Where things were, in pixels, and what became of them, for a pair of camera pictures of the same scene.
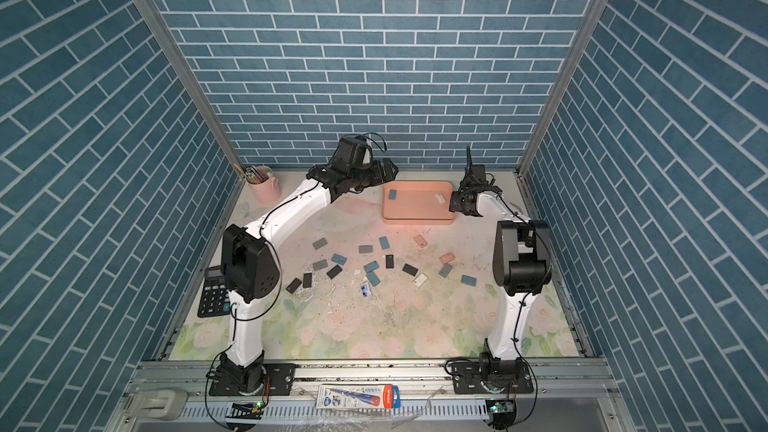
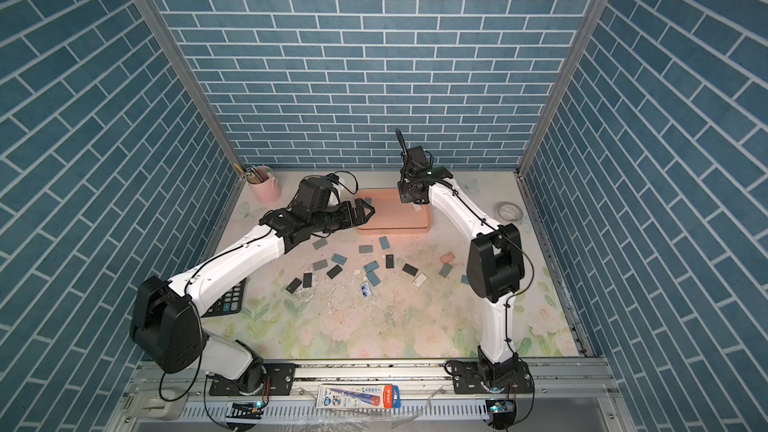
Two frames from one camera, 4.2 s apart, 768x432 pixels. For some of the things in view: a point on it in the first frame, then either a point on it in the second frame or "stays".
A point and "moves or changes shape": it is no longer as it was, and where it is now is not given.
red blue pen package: (358, 396) stays
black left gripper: (387, 175) -> (359, 216)
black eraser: (410, 269) stays
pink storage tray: (417, 202) moves or changes shape
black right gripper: (455, 204) -> (403, 187)
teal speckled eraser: (339, 259) stays
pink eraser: (447, 257) stays
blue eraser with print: (371, 266) stays
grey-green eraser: (318, 244) stays
